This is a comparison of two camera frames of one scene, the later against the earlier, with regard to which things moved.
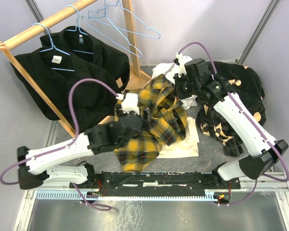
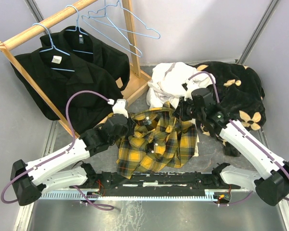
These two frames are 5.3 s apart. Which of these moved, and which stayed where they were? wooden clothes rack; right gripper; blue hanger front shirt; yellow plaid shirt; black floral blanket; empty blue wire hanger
Moved: yellow plaid shirt; right gripper
Stayed: wooden clothes rack; blue hanger front shirt; black floral blanket; empty blue wire hanger
